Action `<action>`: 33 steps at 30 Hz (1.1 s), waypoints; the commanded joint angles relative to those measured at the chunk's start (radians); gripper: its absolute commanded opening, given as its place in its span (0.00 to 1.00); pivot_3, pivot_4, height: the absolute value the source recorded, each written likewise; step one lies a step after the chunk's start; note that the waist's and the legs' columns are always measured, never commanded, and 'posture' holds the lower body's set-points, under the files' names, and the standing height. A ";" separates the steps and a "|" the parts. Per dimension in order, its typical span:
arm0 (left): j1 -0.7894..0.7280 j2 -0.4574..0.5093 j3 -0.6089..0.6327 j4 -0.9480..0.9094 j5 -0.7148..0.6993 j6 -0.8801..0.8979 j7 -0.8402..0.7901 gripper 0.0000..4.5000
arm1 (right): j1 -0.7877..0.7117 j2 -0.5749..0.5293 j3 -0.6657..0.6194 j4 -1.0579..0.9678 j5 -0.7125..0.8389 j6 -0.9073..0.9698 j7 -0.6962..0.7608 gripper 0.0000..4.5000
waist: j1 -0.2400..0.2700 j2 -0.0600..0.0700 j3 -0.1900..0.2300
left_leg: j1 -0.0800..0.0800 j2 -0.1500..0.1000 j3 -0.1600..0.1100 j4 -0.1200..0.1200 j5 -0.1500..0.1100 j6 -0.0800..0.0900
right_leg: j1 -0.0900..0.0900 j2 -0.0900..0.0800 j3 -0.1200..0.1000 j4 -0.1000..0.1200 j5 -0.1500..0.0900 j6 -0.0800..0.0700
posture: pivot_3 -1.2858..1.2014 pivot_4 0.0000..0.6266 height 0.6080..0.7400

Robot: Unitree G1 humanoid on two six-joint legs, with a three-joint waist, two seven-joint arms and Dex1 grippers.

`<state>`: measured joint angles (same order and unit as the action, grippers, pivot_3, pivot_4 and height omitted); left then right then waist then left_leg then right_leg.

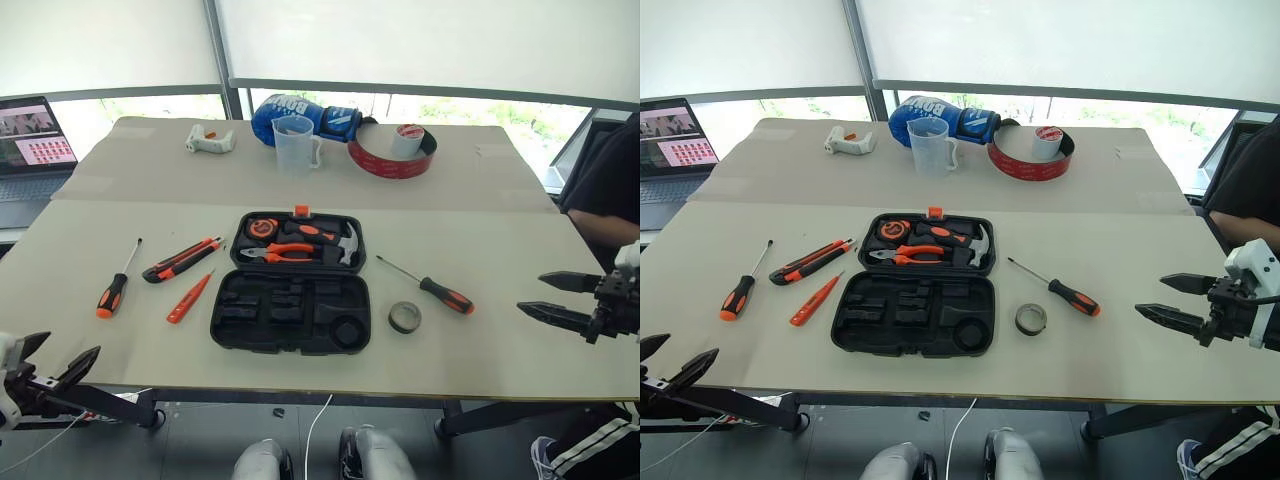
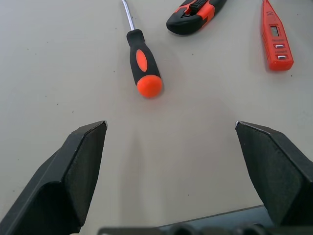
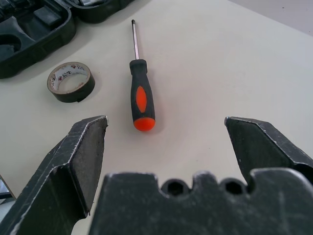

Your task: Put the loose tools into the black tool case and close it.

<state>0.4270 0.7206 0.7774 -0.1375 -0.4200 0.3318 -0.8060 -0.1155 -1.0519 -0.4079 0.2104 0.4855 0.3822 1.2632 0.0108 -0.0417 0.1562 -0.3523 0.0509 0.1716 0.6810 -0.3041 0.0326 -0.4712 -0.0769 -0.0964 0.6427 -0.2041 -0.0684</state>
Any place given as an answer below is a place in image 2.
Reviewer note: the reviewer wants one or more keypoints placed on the black orange utility knife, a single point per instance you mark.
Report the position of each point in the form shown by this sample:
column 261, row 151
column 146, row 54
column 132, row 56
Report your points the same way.
column 193, row 17

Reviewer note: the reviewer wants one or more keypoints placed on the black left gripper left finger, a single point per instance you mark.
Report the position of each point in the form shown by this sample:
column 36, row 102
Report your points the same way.
column 56, row 176

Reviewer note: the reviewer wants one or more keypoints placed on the orange voltage tester pen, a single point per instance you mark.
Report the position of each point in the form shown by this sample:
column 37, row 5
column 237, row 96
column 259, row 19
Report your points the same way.
column 275, row 39

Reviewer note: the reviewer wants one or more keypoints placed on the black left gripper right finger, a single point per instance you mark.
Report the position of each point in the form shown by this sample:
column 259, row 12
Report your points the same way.
column 281, row 171

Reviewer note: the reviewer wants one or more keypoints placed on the black orange screwdriver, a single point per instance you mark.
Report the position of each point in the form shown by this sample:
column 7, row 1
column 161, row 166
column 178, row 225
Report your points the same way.
column 144, row 63

